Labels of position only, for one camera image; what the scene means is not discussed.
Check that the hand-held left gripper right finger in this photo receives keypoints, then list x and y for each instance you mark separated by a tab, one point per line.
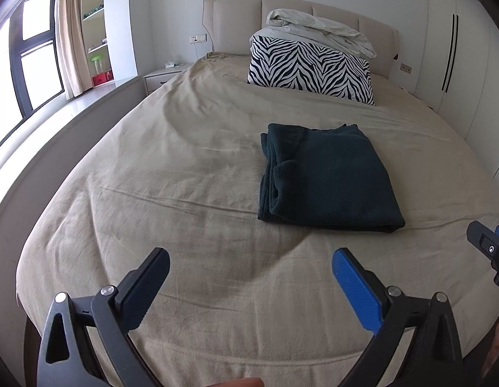
356	286

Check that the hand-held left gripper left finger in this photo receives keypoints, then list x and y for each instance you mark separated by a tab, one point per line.
146	286

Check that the dark green knit sweater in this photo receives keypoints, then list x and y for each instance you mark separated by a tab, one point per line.
334	177

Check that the person's left hand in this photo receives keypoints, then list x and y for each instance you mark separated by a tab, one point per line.
235	383

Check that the bed with beige sheet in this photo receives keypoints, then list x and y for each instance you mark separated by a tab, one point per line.
173	177

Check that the white bay window ledge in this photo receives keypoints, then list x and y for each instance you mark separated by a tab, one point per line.
72	137

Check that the white nightstand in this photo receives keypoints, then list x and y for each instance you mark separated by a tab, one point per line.
162	75

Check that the red box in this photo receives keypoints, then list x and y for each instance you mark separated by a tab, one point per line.
102	78

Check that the zebra print pillow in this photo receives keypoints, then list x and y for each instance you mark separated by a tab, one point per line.
310	68

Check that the clear jar with green lid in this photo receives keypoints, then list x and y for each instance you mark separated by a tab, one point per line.
98	65

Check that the folded white duvet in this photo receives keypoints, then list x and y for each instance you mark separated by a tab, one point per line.
318	30

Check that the beige curtain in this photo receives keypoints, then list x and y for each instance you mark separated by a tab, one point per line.
72	36

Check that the black framed window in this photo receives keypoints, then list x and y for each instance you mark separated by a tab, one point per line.
35	48

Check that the beige padded headboard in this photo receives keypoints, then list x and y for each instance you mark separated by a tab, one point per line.
233	24

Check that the beige wall socket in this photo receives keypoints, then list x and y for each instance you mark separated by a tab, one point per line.
406	68

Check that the white wall shelving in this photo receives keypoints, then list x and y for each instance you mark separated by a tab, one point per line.
94	16

